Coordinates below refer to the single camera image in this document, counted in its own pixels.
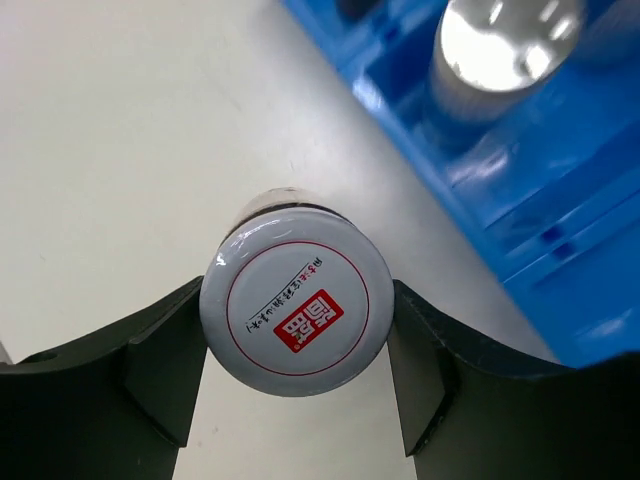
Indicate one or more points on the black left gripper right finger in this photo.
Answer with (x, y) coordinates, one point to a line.
(471, 407)

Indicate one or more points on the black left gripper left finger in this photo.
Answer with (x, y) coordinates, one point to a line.
(117, 403)

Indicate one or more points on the silver blue shaker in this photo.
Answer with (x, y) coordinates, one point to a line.
(490, 55)

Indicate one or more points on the blue near storage bin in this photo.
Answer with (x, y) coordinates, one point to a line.
(583, 295)

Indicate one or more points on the blue storage bin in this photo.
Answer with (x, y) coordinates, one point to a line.
(583, 295)
(553, 184)

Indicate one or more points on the blue middle storage bin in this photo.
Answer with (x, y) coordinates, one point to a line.
(553, 184)

